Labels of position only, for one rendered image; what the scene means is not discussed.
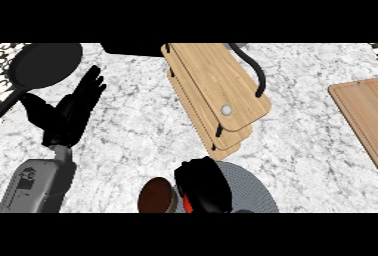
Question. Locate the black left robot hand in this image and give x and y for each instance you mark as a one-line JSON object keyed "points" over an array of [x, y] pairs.
{"points": [[68, 116]]}

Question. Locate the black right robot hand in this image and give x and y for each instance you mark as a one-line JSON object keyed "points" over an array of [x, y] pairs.
{"points": [[204, 183]]}

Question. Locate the red tomato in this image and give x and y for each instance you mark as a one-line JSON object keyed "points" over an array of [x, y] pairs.
{"points": [[186, 204]]}

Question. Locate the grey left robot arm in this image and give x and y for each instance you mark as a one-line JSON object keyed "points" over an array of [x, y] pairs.
{"points": [[34, 186]]}

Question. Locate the wooden tiered shelf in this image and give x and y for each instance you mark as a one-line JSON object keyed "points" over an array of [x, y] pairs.
{"points": [[216, 86]]}

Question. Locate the black frying pan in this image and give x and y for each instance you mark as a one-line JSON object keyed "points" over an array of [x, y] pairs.
{"points": [[46, 65]]}

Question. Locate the small white ball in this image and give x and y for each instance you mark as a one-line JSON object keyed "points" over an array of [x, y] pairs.
{"points": [[226, 109]]}

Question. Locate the black appliance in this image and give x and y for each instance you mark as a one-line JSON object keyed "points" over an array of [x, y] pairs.
{"points": [[133, 49]]}

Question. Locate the wooden cutting board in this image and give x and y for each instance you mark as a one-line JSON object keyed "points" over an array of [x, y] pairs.
{"points": [[359, 110]]}

